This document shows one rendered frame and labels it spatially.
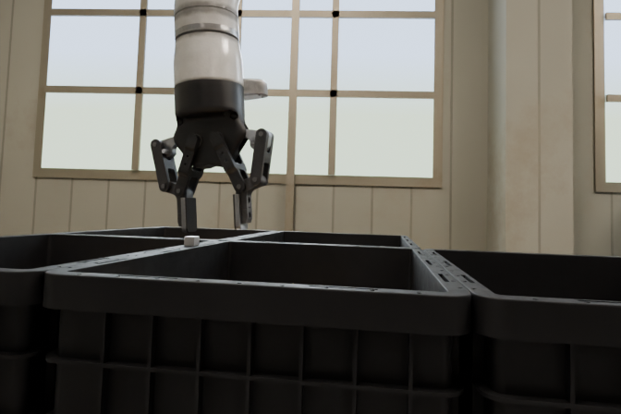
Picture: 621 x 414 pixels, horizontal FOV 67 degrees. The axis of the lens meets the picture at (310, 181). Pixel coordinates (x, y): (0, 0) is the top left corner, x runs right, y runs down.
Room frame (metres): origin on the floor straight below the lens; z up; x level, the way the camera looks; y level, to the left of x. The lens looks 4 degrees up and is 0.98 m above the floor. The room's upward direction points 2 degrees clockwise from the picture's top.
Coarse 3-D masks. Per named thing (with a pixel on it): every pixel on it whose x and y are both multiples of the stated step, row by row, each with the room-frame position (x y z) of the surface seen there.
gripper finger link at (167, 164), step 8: (152, 144) 0.51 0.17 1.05; (160, 144) 0.51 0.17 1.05; (152, 152) 0.51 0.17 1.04; (160, 152) 0.51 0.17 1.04; (160, 160) 0.51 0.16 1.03; (168, 160) 0.52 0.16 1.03; (160, 168) 0.51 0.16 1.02; (168, 168) 0.51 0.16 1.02; (176, 168) 0.53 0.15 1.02; (160, 176) 0.51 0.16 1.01; (168, 176) 0.51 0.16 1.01; (176, 176) 0.52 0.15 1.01; (160, 184) 0.51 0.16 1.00; (168, 184) 0.50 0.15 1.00
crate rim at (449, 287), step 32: (160, 256) 0.49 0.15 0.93; (416, 256) 0.58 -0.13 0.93; (64, 288) 0.33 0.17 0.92; (96, 288) 0.32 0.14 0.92; (128, 288) 0.32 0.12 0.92; (160, 288) 0.32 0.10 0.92; (192, 288) 0.31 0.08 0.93; (224, 288) 0.31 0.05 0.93; (256, 288) 0.31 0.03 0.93; (288, 288) 0.30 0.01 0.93; (320, 288) 0.30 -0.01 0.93; (352, 288) 0.30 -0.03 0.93; (384, 288) 0.31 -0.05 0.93; (448, 288) 0.31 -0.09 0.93; (224, 320) 0.31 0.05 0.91; (256, 320) 0.31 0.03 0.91; (288, 320) 0.30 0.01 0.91; (320, 320) 0.30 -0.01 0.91; (352, 320) 0.30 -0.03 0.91; (384, 320) 0.29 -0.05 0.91; (416, 320) 0.29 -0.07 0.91; (448, 320) 0.29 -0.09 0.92
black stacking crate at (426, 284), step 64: (192, 256) 0.57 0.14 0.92; (256, 256) 0.70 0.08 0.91; (320, 256) 0.69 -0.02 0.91; (384, 256) 0.67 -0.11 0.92; (64, 320) 0.34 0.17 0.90; (128, 320) 0.33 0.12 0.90; (192, 320) 0.32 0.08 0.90; (64, 384) 0.34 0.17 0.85; (128, 384) 0.33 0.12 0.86; (192, 384) 0.32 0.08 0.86; (256, 384) 0.32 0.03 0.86; (320, 384) 0.30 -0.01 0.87; (384, 384) 0.30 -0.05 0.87; (448, 384) 0.30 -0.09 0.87
